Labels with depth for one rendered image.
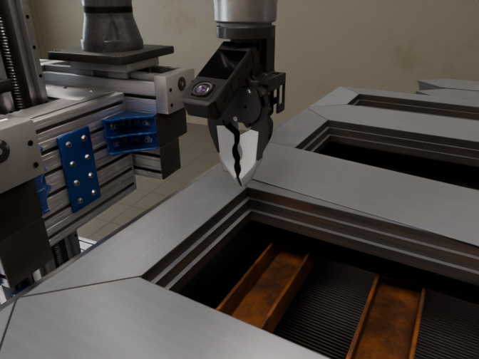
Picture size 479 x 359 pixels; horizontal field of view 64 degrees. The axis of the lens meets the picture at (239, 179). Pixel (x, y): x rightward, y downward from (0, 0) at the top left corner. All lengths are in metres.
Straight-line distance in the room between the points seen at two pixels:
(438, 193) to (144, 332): 0.51
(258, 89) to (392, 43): 2.81
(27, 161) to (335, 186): 0.49
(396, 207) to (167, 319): 0.39
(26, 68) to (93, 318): 0.66
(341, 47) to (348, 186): 2.67
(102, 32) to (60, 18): 3.70
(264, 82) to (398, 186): 0.33
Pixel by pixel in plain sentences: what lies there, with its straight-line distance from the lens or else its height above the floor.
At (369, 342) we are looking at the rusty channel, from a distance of 0.67.
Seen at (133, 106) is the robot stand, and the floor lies 0.91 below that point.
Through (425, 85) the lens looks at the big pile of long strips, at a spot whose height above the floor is 0.84.
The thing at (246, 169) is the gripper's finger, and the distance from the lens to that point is 0.52.
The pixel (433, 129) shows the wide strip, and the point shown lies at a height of 0.87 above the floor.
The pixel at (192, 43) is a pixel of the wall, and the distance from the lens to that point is 3.76.
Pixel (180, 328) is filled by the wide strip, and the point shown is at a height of 0.87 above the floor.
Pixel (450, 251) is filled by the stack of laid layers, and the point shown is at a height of 0.85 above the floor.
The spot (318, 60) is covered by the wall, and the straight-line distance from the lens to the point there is 3.34.
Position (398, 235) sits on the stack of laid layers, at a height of 0.85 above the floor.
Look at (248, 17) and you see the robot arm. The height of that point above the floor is 1.14.
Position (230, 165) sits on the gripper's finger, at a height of 0.95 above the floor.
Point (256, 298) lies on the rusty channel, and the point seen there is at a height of 0.68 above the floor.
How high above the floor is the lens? 1.16
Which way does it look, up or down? 26 degrees down
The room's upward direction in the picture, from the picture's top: straight up
